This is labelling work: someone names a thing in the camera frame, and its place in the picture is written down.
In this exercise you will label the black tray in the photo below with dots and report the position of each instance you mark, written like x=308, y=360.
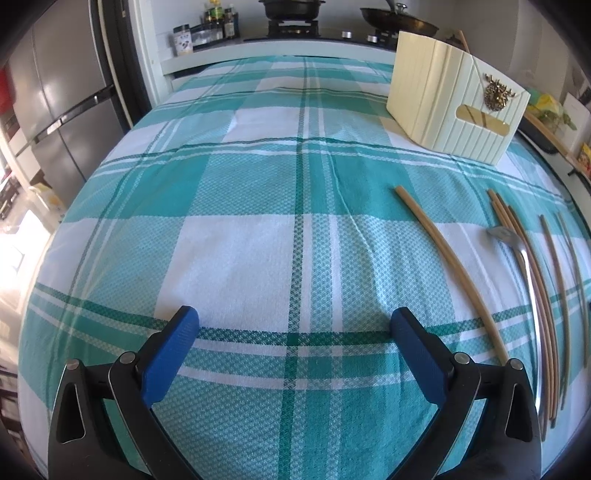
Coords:
x=538, y=138

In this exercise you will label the white spice jar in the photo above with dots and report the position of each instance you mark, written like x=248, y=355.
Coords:
x=183, y=41

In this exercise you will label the dark sauce bottle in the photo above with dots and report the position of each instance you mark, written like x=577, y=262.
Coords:
x=231, y=23

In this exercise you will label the teal checked tablecloth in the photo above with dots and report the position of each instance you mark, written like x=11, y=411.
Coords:
x=277, y=207

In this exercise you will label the black clay pot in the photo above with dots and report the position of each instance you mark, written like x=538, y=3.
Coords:
x=291, y=8

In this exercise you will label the cream ribbed utensil holder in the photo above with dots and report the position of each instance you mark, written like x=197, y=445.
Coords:
x=438, y=92

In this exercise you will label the red fridge sticker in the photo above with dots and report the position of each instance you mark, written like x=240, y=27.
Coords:
x=3, y=97

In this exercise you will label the yellow cap bottle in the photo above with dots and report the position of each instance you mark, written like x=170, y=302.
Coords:
x=213, y=11

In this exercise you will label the glass wok lid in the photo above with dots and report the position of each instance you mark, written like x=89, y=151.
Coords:
x=399, y=9

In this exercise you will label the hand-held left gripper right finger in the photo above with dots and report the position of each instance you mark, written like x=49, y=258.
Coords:
x=418, y=355

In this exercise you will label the group of wooden chopsticks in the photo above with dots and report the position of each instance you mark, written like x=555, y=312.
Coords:
x=405, y=197

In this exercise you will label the black gas stove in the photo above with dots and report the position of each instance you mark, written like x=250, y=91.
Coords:
x=295, y=33

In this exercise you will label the grey refrigerator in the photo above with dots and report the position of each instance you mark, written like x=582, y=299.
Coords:
x=60, y=92

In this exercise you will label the metal spoon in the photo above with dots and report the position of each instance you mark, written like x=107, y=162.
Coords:
x=502, y=234

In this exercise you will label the plastic bag with yellow contents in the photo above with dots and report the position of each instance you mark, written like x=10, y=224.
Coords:
x=549, y=108

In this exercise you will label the spice jars group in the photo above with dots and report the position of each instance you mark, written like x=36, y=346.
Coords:
x=207, y=37

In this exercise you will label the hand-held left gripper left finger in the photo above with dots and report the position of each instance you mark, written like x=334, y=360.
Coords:
x=171, y=350

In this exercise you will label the dark wok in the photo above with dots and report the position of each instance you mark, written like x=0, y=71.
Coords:
x=406, y=25

